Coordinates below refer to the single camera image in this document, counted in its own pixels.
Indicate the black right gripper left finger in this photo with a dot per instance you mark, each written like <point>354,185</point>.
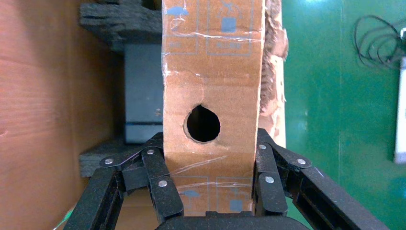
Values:
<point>104,196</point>

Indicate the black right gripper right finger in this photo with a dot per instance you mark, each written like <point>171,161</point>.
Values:
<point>304,190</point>

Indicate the black foam insert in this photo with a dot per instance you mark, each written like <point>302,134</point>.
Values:
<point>120,22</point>
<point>95,158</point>

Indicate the large open cardboard carton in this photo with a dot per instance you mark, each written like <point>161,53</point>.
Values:
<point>38,95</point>

